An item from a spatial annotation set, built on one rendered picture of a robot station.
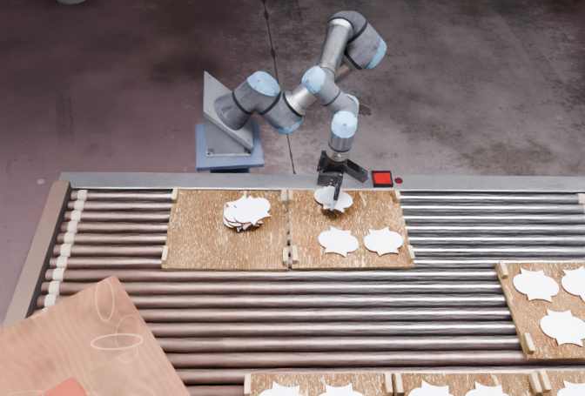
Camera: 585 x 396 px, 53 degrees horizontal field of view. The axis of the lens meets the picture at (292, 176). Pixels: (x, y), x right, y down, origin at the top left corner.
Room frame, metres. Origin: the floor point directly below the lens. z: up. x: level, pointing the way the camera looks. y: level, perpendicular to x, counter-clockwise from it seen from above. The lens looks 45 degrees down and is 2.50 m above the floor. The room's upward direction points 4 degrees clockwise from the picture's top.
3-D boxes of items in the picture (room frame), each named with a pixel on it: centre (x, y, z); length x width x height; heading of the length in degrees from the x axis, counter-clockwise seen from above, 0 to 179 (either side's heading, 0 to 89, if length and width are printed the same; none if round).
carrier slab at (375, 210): (1.34, -0.21, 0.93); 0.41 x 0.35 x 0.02; 95
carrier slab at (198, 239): (1.30, 0.21, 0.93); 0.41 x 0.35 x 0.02; 94
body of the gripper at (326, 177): (1.39, -0.13, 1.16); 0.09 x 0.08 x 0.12; 91
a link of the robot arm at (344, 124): (1.40, -0.15, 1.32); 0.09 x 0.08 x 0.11; 173
